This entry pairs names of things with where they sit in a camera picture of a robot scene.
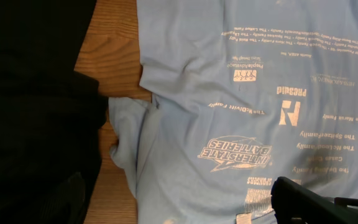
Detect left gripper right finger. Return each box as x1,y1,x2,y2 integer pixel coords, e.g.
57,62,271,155
271,177,358,224

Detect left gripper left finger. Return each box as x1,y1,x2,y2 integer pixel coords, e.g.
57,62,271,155
0,172,86,224

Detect light blue t-shirt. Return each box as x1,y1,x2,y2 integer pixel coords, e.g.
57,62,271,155
109,0,358,223

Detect black t-shirt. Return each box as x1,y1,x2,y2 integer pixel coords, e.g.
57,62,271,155
0,0,108,213

